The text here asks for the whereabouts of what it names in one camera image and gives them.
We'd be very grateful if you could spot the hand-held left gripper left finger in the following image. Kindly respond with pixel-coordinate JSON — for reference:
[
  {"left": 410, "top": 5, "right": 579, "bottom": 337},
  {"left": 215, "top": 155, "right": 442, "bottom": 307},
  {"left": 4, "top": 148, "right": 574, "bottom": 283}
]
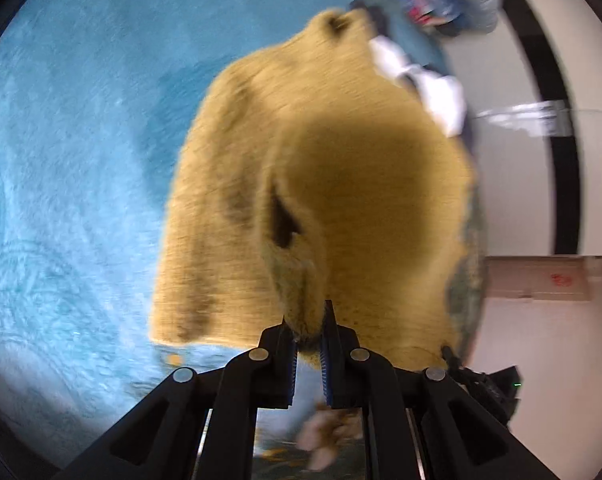
[{"left": 56, "top": 317, "right": 300, "bottom": 480}]

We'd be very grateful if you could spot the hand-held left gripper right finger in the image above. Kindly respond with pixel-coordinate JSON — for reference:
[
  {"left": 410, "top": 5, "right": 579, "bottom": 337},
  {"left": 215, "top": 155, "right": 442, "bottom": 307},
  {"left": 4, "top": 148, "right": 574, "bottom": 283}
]
[{"left": 319, "top": 299, "right": 562, "bottom": 480}]

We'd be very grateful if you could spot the yellow knit sweater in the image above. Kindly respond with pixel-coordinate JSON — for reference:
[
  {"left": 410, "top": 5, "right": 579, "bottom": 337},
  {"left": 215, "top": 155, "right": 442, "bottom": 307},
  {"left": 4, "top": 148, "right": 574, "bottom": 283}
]
[{"left": 151, "top": 7, "right": 478, "bottom": 373}]

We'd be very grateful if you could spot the pale pink object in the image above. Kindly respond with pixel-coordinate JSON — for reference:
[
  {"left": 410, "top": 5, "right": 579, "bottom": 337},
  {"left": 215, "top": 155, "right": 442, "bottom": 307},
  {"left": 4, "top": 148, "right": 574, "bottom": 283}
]
[{"left": 296, "top": 407, "right": 364, "bottom": 472}]

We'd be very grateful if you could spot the cardboard box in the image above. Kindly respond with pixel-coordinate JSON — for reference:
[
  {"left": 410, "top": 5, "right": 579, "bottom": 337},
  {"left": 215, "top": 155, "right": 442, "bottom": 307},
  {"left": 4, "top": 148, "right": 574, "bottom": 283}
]
[{"left": 485, "top": 255, "right": 602, "bottom": 307}]

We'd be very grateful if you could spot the blue textured blanket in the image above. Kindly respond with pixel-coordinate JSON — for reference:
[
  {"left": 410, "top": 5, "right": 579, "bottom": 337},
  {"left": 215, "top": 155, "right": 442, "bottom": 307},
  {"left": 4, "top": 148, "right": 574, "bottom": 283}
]
[{"left": 0, "top": 0, "right": 462, "bottom": 468}]

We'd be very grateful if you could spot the white cloth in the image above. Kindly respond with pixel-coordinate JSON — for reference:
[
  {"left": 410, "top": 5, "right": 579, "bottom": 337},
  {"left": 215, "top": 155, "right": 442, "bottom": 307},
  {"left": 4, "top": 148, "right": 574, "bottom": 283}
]
[{"left": 368, "top": 35, "right": 469, "bottom": 139}]

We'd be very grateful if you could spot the colourful printed garment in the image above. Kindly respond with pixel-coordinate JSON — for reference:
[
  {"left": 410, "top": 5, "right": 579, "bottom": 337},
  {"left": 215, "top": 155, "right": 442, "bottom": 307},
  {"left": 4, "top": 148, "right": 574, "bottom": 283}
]
[{"left": 391, "top": 0, "right": 454, "bottom": 28}]

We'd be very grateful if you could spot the black vertical post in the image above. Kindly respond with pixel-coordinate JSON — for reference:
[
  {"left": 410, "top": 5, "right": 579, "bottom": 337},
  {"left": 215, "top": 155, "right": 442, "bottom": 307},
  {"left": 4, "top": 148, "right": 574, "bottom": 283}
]
[{"left": 493, "top": 0, "right": 582, "bottom": 256}]

